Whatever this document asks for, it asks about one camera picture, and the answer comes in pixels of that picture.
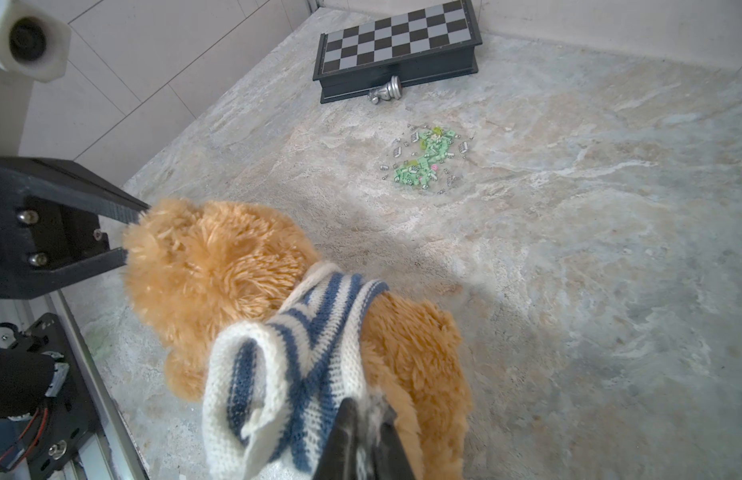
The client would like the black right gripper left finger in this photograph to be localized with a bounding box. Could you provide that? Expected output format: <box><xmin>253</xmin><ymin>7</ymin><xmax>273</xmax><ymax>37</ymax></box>
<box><xmin>312</xmin><ymin>398</ymin><xmax>359</xmax><ymax>480</ymax></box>

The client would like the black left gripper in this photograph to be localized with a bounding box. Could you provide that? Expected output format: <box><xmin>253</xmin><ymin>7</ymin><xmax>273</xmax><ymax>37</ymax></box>
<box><xmin>0</xmin><ymin>156</ymin><xmax>149</xmax><ymax>300</ymax></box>

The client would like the brown teddy bear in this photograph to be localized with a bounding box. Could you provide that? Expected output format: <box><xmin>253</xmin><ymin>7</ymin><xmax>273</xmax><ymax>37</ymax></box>
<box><xmin>123</xmin><ymin>199</ymin><xmax>472</xmax><ymax>479</ymax></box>

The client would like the aluminium mounting rail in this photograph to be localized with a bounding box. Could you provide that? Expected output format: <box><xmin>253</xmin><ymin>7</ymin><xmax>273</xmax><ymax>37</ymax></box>
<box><xmin>0</xmin><ymin>291</ymin><xmax>149</xmax><ymax>479</ymax></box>

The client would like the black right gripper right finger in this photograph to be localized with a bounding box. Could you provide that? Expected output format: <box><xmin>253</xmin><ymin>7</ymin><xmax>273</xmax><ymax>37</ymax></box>
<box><xmin>370</xmin><ymin>407</ymin><xmax>415</xmax><ymax>480</ymax></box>

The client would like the silver chess piece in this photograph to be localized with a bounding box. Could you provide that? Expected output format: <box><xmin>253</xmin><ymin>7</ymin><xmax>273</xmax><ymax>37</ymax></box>
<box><xmin>368</xmin><ymin>76</ymin><xmax>402</xmax><ymax>105</ymax></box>

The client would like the blue white striped sweater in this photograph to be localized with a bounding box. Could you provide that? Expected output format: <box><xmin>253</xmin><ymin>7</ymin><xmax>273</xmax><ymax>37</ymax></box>
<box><xmin>202</xmin><ymin>262</ymin><xmax>388</xmax><ymax>479</ymax></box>

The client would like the folded black chess board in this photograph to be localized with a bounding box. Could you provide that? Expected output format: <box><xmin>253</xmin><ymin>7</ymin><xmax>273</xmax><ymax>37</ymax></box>
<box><xmin>313</xmin><ymin>1</ymin><xmax>482</xmax><ymax>104</ymax></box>

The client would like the green brick pattern plastic bag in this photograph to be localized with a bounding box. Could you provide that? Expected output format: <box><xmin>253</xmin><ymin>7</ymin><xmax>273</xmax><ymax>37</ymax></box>
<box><xmin>378</xmin><ymin>125</ymin><xmax>473</xmax><ymax>195</ymax></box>

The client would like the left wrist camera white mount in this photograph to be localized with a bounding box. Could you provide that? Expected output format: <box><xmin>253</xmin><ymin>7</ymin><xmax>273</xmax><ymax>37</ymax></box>
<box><xmin>0</xmin><ymin>0</ymin><xmax>71</xmax><ymax>83</ymax></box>

